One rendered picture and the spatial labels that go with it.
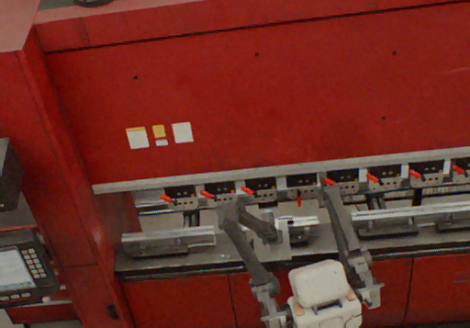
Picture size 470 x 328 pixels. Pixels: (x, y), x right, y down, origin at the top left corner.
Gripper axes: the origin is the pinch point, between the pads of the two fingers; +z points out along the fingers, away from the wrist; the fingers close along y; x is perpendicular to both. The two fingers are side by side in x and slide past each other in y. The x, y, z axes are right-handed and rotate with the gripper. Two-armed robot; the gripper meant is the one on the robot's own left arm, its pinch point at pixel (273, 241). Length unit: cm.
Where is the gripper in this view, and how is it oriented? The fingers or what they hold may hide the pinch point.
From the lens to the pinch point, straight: 330.5
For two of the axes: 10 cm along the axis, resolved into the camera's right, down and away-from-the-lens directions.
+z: 1.3, 2.7, 9.5
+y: -9.9, 1.0, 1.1
